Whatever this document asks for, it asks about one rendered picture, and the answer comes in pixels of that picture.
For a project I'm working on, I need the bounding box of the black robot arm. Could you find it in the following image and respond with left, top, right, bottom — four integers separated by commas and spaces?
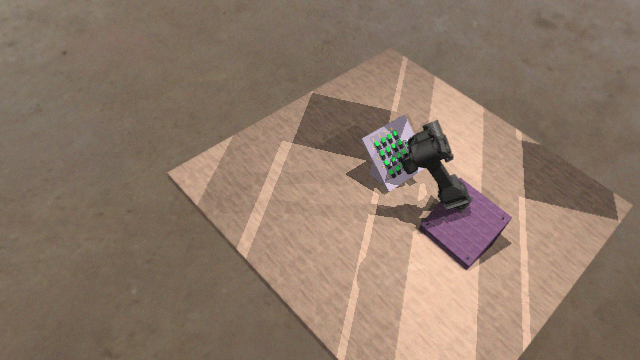
407, 120, 473, 213

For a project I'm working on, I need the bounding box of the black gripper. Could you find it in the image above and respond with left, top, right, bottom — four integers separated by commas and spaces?
400, 155, 418, 174

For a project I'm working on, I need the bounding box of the grey switch panel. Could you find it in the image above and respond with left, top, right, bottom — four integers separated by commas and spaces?
361, 114, 425, 192

